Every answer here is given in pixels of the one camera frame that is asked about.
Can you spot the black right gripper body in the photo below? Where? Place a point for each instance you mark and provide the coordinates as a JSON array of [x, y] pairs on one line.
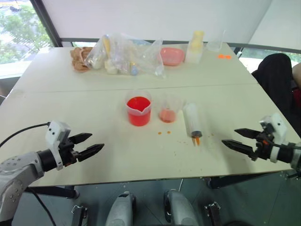
[[263, 148]]

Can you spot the large clear plastic syringe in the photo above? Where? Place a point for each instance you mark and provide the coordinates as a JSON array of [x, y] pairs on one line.
[[192, 120]]

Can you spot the black metal latch bracket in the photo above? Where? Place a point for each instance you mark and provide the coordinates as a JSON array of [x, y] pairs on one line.
[[78, 215], [214, 213]]

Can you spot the white bottle with yellow cap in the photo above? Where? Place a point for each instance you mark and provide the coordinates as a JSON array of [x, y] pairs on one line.
[[194, 50]]

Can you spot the grey rounded robot leg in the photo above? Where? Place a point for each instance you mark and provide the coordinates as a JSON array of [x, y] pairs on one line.
[[179, 209], [121, 209]]

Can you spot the small orange round sticker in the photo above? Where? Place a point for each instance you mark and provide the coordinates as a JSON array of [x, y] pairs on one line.
[[227, 57], [220, 56]]

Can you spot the person in red top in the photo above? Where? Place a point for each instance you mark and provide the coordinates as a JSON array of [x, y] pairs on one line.
[[297, 80]]

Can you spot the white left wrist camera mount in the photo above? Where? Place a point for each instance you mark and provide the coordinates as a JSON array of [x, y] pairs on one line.
[[55, 131]]

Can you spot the black table frame leg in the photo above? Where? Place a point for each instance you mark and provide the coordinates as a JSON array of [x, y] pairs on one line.
[[235, 180], [58, 191]]

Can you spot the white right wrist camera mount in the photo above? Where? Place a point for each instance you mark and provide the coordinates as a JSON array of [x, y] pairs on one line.
[[277, 128]]

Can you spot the clear plastic bag with bottles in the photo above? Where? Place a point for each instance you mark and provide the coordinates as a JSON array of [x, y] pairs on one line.
[[110, 55]]

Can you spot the beaker with red liquid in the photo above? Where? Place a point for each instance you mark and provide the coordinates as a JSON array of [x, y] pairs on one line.
[[139, 113]]

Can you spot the pink plastic bowl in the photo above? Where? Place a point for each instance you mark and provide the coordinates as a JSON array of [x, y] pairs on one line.
[[171, 56]]

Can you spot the small clear plastic cup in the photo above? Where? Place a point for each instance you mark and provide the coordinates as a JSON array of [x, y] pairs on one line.
[[168, 114]]

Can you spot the black window frame post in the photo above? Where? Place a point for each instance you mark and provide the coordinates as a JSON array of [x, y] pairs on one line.
[[47, 23]]

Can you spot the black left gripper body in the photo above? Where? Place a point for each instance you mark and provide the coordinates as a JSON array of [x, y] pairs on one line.
[[67, 154]]

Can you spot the clear empty measuring beaker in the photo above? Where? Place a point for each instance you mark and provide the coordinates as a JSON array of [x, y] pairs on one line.
[[214, 46]]

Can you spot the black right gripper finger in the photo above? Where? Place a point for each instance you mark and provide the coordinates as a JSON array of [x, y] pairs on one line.
[[242, 147], [249, 133]]

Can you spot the empty clear plastic bag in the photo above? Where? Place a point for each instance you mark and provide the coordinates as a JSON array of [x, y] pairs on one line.
[[152, 58]]

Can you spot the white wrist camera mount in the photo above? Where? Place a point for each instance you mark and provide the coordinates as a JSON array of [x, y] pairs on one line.
[[55, 131], [277, 128]]

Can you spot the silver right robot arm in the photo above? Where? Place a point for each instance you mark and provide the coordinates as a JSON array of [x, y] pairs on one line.
[[285, 155]]

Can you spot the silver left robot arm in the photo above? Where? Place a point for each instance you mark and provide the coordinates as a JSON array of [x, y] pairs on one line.
[[16, 169]]

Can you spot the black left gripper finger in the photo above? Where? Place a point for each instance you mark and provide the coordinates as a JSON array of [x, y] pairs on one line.
[[81, 138], [90, 151]]

